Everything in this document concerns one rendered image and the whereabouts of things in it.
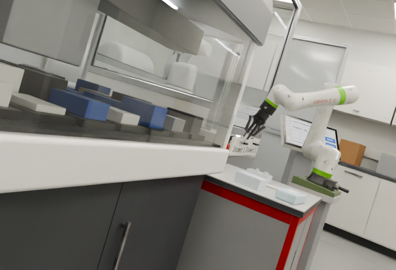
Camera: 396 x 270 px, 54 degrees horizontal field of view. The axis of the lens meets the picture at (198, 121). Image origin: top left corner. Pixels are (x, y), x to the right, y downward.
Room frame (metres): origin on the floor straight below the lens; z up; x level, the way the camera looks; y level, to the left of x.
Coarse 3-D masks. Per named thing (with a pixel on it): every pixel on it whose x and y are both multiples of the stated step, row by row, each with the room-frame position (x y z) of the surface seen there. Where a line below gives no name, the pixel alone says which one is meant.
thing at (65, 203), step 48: (240, 0) 1.31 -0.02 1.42; (240, 96) 1.63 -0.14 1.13; (0, 144) 0.63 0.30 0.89; (48, 144) 0.72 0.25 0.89; (96, 144) 0.84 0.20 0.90; (144, 144) 1.03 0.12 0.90; (0, 192) 0.65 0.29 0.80; (48, 192) 0.85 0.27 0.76; (96, 192) 1.00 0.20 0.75; (144, 192) 1.23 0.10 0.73; (192, 192) 1.58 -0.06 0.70; (0, 240) 0.76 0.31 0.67; (48, 240) 0.89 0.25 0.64; (96, 240) 1.06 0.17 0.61; (144, 240) 1.32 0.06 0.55
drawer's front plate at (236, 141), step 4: (232, 140) 2.33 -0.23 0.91; (236, 140) 2.37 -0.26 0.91; (240, 140) 2.44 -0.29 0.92; (248, 140) 2.58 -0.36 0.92; (232, 144) 2.33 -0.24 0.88; (236, 144) 2.39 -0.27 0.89; (240, 144) 2.46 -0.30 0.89; (244, 144) 2.53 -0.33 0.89; (232, 148) 2.34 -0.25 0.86; (240, 148) 2.48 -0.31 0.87; (244, 148) 2.55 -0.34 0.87; (232, 152) 2.36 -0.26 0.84; (236, 152) 2.43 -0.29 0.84; (240, 152) 2.51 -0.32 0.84; (244, 152) 2.57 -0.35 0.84
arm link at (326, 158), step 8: (320, 144) 2.50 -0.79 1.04; (312, 152) 2.50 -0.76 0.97; (320, 152) 2.45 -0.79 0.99; (328, 152) 2.40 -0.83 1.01; (336, 152) 2.40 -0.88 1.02; (320, 160) 2.42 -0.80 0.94; (328, 160) 2.40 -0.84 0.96; (336, 160) 2.41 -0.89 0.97; (320, 168) 2.41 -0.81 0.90; (328, 168) 2.40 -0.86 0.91; (328, 176) 2.41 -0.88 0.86
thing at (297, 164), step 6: (294, 150) 3.25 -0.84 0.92; (294, 156) 3.22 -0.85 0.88; (300, 156) 3.21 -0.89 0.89; (288, 162) 3.29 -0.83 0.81; (294, 162) 3.21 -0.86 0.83; (300, 162) 3.22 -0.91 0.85; (306, 162) 3.23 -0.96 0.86; (288, 168) 3.26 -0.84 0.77; (294, 168) 3.21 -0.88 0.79; (300, 168) 3.22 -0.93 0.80; (306, 168) 3.23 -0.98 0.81; (288, 174) 3.22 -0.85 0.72; (294, 174) 3.21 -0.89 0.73; (300, 174) 3.22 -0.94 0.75; (306, 174) 3.23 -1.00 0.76; (282, 180) 3.29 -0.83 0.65; (288, 180) 3.21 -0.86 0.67
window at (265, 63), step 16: (272, 0) 2.40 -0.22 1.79; (288, 0) 2.68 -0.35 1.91; (288, 16) 2.79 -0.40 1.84; (272, 32) 2.57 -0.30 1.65; (288, 32) 2.90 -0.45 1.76; (272, 48) 2.67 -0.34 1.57; (256, 64) 2.46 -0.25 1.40; (272, 64) 2.77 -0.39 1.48; (256, 80) 2.55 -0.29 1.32; (272, 80) 2.88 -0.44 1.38; (256, 96) 2.64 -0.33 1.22; (240, 112) 2.45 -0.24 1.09; (256, 112) 2.74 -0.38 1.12
